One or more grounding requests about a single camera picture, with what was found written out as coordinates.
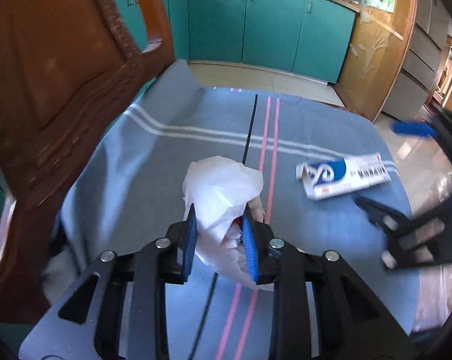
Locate white plastic bag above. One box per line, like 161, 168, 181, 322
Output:
183, 156, 273, 291

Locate white blue medicine box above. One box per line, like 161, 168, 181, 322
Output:
296, 153, 391, 201

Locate clear trash bag liner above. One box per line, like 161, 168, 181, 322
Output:
412, 171, 452, 332

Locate teal kitchen cabinets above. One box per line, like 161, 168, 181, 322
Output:
105, 0, 359, 86

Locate silver refrigerator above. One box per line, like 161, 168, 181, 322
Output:
382, 0, 451, 120

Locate blue striped chair cloth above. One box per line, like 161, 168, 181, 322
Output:
18, 58, 422, 360

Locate wooden glass sliding door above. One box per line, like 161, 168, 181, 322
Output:
334, 0, 417, 122

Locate wooden chair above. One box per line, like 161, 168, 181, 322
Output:
0, 0, 175, 324

